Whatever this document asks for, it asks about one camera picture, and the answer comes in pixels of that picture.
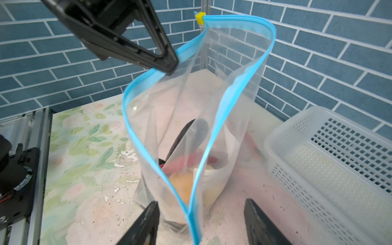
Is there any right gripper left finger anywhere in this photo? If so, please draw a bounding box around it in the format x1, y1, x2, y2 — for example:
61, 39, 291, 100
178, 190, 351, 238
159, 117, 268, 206
117, 201, 160, 245

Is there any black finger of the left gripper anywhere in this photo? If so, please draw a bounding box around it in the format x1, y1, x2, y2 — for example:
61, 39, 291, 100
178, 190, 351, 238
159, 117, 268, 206
43, 0, 179, 75

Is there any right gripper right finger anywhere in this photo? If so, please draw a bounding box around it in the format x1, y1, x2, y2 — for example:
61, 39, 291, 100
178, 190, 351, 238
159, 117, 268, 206
244, 199, 291, 245

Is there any yellow toy fruit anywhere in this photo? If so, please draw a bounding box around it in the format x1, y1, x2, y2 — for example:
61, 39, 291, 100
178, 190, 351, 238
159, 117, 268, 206
169, 170, 194, 206

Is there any red toy chili pepper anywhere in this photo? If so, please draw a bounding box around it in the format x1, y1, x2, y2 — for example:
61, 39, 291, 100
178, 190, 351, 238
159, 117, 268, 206
161, 152, 204, 176

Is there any white plastic mesh basket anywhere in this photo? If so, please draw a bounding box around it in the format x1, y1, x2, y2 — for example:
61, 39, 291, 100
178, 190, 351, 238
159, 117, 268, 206
264, 106, 392, 245

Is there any black toy eggplant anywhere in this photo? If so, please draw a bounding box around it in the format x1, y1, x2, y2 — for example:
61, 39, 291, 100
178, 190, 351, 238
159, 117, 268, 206
159, 118, 209, 167

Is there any clear zip top bag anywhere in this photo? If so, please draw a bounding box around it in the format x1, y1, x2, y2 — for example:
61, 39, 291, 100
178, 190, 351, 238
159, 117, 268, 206
122, 15, 277, 245

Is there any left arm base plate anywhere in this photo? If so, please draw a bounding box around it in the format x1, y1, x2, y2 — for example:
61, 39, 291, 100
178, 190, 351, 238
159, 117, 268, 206
1, 136, 40, 229

